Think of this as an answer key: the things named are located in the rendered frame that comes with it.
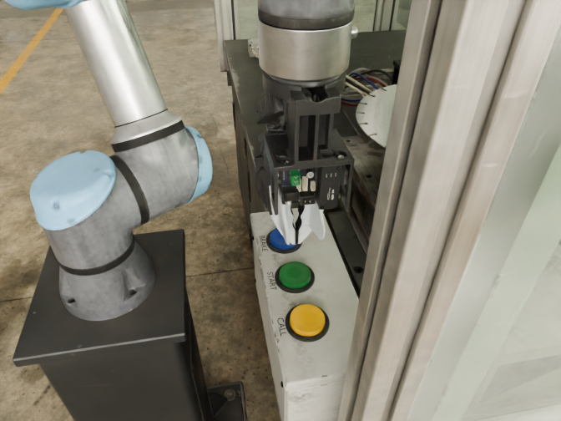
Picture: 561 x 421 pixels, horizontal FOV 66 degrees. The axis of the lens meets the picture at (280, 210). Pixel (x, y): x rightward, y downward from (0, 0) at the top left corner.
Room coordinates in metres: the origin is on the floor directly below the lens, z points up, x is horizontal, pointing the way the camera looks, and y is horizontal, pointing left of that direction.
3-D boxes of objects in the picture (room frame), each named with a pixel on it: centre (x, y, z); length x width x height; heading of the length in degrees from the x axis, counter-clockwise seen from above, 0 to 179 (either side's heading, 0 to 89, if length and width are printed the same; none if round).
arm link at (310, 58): (0.36, -0.02, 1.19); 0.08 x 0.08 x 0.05
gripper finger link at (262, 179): (0.38, 0.00, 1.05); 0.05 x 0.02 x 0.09; 100
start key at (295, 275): (0.38, -0.02, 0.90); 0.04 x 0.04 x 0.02
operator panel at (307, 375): (0.38, -0.03, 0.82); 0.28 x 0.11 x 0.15; 10
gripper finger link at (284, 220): (0.36, -0.01, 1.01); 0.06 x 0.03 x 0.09; 10
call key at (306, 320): (0.31, -0.03, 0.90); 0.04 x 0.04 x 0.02
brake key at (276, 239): (0.44, -0.01, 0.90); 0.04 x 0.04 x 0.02
